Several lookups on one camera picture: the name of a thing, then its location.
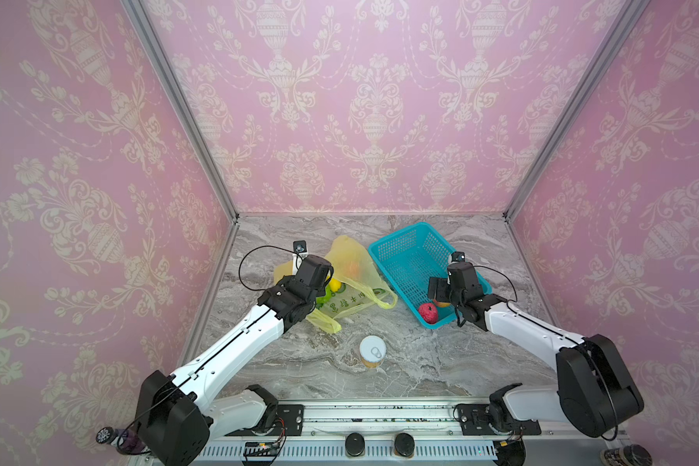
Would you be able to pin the dark jar bottom right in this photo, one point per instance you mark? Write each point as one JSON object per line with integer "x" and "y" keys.
{"x": 632, "y": 455}

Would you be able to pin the pink dragon fruit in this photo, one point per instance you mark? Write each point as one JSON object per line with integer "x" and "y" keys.
{"x": 429, "y": 313}

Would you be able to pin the left black round knob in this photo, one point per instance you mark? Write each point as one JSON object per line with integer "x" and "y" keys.
{"x": 355, "y": 445}

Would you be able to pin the green fruit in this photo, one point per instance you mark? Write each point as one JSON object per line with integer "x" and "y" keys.
{"x": 322, "y": 300}

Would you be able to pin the right black round knob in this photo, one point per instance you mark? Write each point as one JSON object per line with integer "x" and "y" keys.
{"x": 404, "y": 445}

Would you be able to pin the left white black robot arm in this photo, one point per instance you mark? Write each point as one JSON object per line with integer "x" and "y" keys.
{"x": 177, "y": 414}

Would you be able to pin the yellow plastic bag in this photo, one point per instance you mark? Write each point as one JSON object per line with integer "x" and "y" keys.
{"x": 363, "y": 286}

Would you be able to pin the teal plastic basket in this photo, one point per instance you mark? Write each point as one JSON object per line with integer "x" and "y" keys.
{"x": 408, "y": 258}

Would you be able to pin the white lid yellow can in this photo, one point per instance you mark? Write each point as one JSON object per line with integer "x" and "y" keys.
{"x": 372, "y": 351}

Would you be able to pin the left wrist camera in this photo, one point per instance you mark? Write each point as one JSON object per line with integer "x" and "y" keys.
{"x": 300, "y": 248}

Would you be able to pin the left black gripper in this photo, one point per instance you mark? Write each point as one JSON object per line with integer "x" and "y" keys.
{"x": 321, "y": 291}

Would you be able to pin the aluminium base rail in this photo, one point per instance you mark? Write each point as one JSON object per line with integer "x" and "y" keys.
{"x": 446, "y": 431}

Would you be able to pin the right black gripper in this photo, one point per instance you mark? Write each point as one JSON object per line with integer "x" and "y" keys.
{"x": 440, "y": 290}

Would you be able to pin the yellow lemon fruit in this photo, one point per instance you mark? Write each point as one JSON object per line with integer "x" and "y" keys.
{"x": 335, "y": 286}

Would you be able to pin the black round knob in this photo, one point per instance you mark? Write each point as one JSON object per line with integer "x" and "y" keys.
{"x": 355, "y": 445}
{"x": 404, "y": 445}

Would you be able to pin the purple drink bottle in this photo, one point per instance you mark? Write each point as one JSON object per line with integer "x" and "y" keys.
{"x": 125, "y": 441}

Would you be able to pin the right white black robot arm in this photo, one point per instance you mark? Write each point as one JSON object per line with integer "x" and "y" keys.
{"x": 594, "y": 389}

